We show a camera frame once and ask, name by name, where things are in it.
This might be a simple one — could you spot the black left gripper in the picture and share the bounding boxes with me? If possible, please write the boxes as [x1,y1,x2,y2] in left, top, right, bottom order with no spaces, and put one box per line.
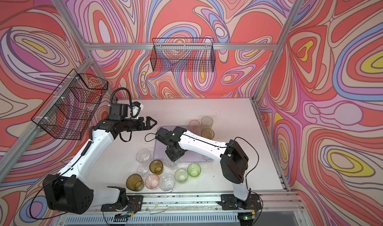
[120,116,157,132]

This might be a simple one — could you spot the clear textured glass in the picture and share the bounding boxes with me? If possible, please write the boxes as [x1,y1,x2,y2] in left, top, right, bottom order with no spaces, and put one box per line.
[164,157,178,169]

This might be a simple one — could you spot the bright green glass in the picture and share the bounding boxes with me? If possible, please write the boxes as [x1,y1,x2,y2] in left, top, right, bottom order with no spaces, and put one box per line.
[187,163,201,177]

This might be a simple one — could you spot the olive brown glass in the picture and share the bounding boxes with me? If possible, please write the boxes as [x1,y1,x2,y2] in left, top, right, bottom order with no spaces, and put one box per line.
[149,160,164,175]

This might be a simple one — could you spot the pink dimpled cup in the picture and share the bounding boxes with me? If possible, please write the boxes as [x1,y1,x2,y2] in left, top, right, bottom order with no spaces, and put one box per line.
[189,119,200,135]

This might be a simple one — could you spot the yellow clear plastic cup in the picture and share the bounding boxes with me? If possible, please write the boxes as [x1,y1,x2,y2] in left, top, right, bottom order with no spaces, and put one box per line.
[201,128,215,139]

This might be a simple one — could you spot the pale green dimpled cup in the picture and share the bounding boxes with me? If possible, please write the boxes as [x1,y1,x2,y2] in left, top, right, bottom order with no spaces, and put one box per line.
[200,116,213,130]

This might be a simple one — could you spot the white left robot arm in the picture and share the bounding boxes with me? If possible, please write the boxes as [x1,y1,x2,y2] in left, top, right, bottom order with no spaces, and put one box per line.
[43,116,157,214]

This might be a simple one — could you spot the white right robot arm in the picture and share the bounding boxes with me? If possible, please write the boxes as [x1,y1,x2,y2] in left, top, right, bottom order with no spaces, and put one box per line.
[155,126,249,202]

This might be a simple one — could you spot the lilac plastic tray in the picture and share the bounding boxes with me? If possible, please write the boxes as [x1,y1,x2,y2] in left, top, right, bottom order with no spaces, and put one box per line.
[154,140,213,163]

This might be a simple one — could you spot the light green dimpled cup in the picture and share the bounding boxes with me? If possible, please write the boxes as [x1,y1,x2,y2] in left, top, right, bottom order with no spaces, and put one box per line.
[174,168,189,184]

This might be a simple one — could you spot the clear ribbed glass front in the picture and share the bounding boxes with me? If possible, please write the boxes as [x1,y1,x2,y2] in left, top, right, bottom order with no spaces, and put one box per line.
[160,174,176,192]

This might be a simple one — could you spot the pink clear glass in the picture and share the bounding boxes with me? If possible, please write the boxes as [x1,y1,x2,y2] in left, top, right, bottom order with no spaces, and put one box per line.
[145,174,160,190]

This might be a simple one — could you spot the small clear glass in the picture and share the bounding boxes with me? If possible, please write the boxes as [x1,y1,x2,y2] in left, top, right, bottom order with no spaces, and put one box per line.
[137,164,150,178]

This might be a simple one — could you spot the large olive green glass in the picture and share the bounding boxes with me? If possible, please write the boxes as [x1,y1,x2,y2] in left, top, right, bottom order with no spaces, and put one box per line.
[126,174,145,192]

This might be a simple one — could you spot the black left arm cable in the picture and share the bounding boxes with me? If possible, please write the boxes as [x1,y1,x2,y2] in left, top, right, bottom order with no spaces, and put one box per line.
[109,87,132,107]

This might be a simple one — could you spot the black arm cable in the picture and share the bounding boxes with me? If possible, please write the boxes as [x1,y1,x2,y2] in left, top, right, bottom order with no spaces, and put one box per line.
[109,87,132,107]
[234,136,260,179]

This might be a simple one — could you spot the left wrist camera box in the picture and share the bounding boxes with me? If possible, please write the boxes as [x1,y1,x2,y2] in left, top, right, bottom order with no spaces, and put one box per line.
[108,103,130,121]

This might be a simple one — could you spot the aluminium front rail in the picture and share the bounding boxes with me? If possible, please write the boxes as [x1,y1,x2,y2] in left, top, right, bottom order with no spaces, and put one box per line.
[141,193,222,213]

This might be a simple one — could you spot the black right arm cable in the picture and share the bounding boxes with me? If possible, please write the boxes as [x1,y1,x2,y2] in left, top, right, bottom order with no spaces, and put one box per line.
[234,136,260,179]

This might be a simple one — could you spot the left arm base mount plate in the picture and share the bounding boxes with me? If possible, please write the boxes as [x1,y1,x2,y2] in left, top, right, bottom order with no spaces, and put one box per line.
[101,195,144,213]

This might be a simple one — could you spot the black wire basket back wall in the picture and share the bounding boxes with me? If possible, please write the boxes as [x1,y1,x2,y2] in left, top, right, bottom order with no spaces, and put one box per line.
[150,37,216,73]

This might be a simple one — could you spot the black wire basket wall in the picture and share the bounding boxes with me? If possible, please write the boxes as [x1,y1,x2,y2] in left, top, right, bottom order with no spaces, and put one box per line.
[31,69,108,140]
[150,37,216,73]

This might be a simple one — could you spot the black wire basket left wall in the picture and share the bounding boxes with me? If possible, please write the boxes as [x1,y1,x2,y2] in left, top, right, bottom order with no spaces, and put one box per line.
[31,69,108,140]

